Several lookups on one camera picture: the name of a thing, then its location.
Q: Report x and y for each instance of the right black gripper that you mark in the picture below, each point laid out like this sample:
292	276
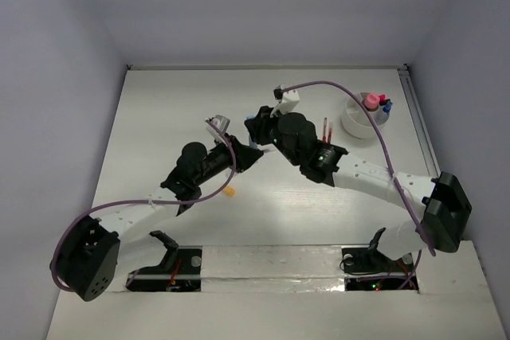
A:
259	126

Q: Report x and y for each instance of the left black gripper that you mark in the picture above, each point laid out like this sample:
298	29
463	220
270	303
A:
235	153

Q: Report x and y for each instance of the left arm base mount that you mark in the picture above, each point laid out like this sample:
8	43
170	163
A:
179	270

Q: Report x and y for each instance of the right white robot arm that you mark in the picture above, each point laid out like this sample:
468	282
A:
440	204

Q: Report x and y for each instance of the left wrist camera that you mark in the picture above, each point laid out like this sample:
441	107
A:
218	123

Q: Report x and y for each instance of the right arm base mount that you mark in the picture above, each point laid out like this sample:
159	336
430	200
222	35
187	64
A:
367	269

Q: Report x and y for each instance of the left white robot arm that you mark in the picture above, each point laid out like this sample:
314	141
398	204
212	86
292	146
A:
86	257

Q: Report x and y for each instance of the orange capped highlighter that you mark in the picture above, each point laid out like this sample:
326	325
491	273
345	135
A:
229	191

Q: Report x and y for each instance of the clear blue capped pen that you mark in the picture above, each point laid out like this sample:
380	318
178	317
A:
386	108

